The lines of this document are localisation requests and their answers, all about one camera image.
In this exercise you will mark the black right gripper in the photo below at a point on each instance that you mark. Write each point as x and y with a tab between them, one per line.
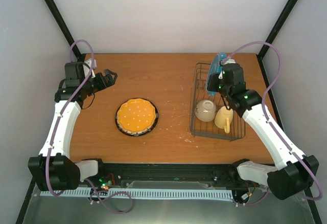
211	85

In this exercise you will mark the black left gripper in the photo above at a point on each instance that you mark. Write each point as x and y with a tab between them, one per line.
102	84

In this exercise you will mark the teal polka dot plate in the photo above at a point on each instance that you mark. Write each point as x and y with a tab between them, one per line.
214	68

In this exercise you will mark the cream ceramic bowl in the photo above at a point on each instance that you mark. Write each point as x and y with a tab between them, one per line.
205	110

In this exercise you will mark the yellow ceramic mug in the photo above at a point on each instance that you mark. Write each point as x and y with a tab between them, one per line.
224	118

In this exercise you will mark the orange polka dot plate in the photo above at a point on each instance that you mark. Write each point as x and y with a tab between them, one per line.
137	102

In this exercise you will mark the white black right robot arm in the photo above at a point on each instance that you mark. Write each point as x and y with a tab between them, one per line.
293	171

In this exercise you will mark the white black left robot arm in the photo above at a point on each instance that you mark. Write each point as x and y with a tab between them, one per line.
52	169

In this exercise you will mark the black striped plate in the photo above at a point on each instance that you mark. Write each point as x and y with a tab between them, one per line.
138	133

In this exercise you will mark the metal floor plate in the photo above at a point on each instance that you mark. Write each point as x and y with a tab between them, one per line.
46	209

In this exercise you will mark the dark wire dish rack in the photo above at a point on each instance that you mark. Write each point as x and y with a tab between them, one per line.
209	129

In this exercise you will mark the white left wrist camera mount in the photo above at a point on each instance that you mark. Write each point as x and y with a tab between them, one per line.
90	65

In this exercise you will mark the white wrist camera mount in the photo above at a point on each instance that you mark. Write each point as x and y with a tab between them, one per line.
227	61
90	65

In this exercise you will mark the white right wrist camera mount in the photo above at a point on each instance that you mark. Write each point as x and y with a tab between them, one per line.
227	61

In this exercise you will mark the white slotted cable duct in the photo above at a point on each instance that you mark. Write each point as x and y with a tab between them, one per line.
169	194

